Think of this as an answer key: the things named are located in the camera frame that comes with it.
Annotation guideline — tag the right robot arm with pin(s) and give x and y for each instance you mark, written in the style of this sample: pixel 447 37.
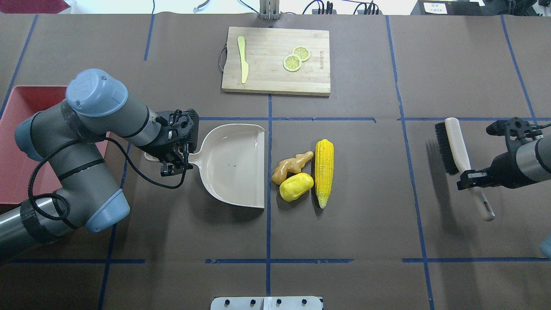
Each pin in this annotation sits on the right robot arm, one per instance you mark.
pixel 526 161

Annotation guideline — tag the beige plastic dustpan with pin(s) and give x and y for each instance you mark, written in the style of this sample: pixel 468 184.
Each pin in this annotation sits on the beige plastic dustpan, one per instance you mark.
pixel 231 164

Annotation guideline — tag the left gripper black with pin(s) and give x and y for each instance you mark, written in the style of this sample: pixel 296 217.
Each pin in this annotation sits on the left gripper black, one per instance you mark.
pixel 162 147

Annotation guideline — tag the lemon slice far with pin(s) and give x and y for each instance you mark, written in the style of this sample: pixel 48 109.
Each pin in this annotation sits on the lemon slice far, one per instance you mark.
pixel 302 52

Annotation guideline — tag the yellow corn cob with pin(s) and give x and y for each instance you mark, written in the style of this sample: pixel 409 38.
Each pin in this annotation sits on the yellow corn cob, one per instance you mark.
pixel 324 169

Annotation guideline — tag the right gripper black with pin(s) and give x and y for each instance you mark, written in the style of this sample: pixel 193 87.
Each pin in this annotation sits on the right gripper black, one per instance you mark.
pixel 504 168

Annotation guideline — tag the yellow potato toy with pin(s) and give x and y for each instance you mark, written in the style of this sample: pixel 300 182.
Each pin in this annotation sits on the yellow potato toy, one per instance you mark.
pixel 295 186

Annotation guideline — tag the black box with label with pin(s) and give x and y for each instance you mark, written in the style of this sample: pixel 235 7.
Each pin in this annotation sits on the black box with label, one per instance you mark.
pixel 446 7

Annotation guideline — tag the yellow plastic knife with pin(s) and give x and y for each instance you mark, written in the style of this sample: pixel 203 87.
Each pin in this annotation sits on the yellow plastic knife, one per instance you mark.
pixel 243 62

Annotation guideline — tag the wooden cutting board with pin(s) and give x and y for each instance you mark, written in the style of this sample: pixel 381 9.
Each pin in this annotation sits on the wooden cutting board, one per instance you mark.
pixel 265 50

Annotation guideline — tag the beige hand brush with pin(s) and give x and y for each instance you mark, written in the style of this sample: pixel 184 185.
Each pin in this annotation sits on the beige hand brush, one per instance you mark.
pixel 456 160

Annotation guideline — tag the tan ginger root toy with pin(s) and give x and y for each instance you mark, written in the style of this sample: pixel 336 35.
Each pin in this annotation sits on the tan ginger root toy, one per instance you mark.
pixel 291 165

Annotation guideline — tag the pink plastic bin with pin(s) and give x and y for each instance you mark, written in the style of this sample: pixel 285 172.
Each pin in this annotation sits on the pink plastic bin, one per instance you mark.
pixel 18 154

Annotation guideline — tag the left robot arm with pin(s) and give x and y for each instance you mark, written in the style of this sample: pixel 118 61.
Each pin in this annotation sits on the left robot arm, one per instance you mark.
pixel 71 186

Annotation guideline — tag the aluminium frame post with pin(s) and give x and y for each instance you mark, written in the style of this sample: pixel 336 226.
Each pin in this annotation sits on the aluminium frame post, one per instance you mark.
pixel 269 9

